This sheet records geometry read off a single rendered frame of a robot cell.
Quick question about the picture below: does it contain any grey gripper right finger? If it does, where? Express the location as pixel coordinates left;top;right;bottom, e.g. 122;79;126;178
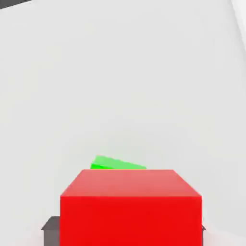
201;224;214;246

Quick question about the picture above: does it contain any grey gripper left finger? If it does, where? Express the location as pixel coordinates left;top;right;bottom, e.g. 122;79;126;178
28;216;61;246

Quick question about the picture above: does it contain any small red cube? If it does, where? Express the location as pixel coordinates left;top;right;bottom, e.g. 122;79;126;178
60;169;203;246

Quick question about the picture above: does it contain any small green cube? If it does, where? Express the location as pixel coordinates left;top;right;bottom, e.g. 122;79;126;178
90;155;147;170

